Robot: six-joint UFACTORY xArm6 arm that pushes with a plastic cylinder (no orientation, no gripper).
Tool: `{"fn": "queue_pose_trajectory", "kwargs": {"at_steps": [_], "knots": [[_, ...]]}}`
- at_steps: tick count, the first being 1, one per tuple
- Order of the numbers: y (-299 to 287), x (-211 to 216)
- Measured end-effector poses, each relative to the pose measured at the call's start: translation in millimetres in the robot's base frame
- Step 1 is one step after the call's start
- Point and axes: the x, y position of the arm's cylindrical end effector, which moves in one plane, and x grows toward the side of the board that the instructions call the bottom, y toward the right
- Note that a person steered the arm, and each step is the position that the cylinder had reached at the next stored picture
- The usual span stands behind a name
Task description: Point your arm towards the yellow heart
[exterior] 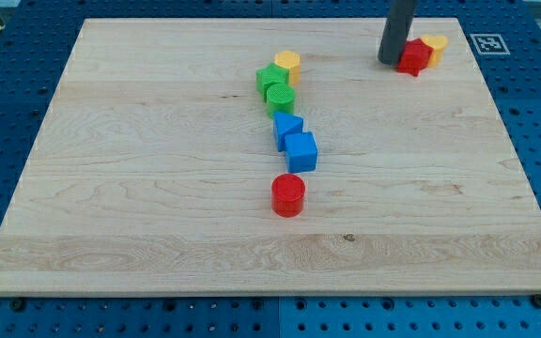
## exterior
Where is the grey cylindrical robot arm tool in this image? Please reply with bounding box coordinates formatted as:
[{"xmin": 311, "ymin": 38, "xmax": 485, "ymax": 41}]
[{"xmin": 378, "ymin": 0, "xmax": 419, "ymax": 66}]

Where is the yellow heart block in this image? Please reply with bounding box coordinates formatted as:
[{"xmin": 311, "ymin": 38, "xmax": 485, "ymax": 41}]
[{"xmin": 421, "ymin": 35, "xmax": 449, "ymax": 68}]

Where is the red cylinder block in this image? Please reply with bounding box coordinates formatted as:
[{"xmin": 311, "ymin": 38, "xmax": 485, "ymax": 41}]
[{"xmin": 271, "ymin": 174, "xmax": 306, "ymax": 218}]

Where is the blue cube block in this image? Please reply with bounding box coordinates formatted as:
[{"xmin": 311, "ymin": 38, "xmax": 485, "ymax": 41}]
[{"xmin": 285, "ymin": 131, "xmax": 318, "ymax": 174}]

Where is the blue triangle block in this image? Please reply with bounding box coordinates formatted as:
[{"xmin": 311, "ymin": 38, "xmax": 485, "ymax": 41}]
[{"xmin": 273, "ymin": 111, "xmax": 304, "ymax": 152}]

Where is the green cylinder block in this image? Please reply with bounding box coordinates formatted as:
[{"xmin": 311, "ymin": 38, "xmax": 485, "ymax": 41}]
[{"xmin": 266, "ymin": 84, "xmax": 296, "ymax": 118}]

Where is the green star block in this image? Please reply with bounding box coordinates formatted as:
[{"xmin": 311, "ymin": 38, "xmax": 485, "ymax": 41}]
[{"xmin": 255, "ymin": 63, "xmax": 289, "ymax": 101}]

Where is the yellow hexagon block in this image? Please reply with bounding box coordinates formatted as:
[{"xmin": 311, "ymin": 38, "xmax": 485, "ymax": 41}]
[{"xmin": 274, "ymin": 50, "xmax": 301, "ymax": 85}]

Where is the light wooden board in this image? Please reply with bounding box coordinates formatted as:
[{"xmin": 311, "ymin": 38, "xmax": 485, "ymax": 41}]
[{"xmin": 0, "ymin": 18, "xmax": 541, "ymax": 298}]

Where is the red star block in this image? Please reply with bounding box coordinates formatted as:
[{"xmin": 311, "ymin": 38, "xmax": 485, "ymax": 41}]
[{"xmin": 396, "ymin": 38, "xmax": 434, "ymax": 77}]

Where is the white fiducial marker tag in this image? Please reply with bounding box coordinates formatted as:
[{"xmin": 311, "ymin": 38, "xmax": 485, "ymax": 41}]
[{"xmin": 470, "ymin": 33, "xmax": 510, "ymax": 55}]

